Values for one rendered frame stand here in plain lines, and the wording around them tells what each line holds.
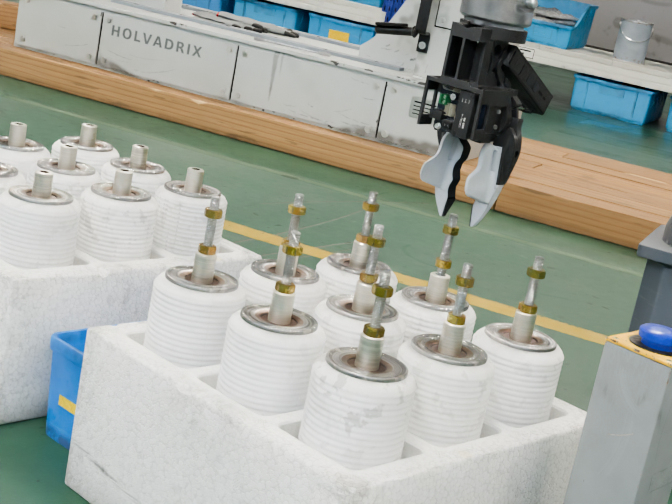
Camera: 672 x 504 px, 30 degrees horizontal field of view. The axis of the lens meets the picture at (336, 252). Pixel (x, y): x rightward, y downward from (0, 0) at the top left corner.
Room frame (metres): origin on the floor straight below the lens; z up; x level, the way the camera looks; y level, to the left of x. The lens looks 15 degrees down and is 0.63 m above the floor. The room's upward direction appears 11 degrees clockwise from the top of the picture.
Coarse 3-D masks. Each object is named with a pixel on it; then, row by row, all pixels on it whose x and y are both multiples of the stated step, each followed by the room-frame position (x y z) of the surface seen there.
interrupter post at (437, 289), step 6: (432, 276) 1.32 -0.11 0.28; (438, 276) 1.31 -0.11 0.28; (444, 276) 1.32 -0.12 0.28; (432, 282) 1.31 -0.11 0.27; (438, 282) 1.31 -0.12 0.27; (444, 282) 1.31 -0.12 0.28; (432, 288) 1.31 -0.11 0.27; (438, 288) 1.31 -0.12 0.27; (444, 288) 1.31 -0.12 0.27; (426, 294) 1.32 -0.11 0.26; (432, 294) 1.31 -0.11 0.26; (438, 294) 1.31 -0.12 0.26; (444, 294) 1.31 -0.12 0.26; (432, 300) 1.31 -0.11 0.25; (438, 300) 1.31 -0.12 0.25; (444, 300) 1.32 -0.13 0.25
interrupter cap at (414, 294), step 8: (408, 288) 1.34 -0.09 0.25; (416, 288) 1.35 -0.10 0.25; (424, 288) 1.35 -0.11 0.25; (408, 296) 1.30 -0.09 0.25; (416, 296) 1.32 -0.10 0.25; (424, 296) 1.33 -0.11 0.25; (448, 296) 1.34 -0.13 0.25; (416, 304) 1.29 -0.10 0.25; (424, 304) 1.29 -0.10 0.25; (432, 304) 1.29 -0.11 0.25; (440, 304) 1.31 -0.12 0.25; (448, 304) 1.32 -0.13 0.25
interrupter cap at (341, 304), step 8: (336, 296) 1.25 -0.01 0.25; (344, 296) 1.26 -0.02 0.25; (352, 296) 1.27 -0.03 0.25; (328, 304) 1.22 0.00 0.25; (336, 304) 1.23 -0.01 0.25; (344, 304) 1.24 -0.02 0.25; (336, 312) 1.21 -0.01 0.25; (344, 312) 1.20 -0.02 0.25; (352, 312) 1.21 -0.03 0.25; (384, 312) 1.23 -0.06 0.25; (392, 312) 1.24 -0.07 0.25; (360, 320) 1.20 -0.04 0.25; (368, 320) 1.20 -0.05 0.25; (384, 320) 1.20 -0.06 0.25; (392, 320) 1.21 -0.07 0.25
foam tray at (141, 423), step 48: (96, 336) 1.21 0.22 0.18; (144, 336) 1.24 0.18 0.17; (96, 384) 1.20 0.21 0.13; (144, 384) 1.15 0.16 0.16; (192, 384) 1.12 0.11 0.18; (96, 432) 1.19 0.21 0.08; (144, 432) 1.14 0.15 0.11; (192, 432) 1.10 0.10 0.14; (240, 432) 1.05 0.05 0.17; (288, 432) 1.08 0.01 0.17; (528, 432) 1.17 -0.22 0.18; (576, 432) 1.21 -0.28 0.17; (96, 480) 1.18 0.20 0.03; (144, 480) 1.13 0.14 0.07; (192, 480) 1.09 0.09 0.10; (240, 480) 1.05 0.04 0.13; (288, 480) 1.01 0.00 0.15; (336, 480) 0.97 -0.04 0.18; (384, 480) 0.99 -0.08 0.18; (432, 480) 1.04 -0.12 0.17; (480, 480) 1.10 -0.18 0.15; (528, 480) 1.16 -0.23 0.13
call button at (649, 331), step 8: (640, 328) 1.09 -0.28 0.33; (648, 328) 1.09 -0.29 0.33; (656, 328) 1.10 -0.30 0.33; (664, 328) 1.10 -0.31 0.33; (648, 336) 1.08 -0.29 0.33; (656, 336) 1.08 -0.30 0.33; (664, 336) 1.08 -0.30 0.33; (648, 344) 1.09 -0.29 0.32; (656, 344) 1.08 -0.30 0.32; (664, 344) 1.08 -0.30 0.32
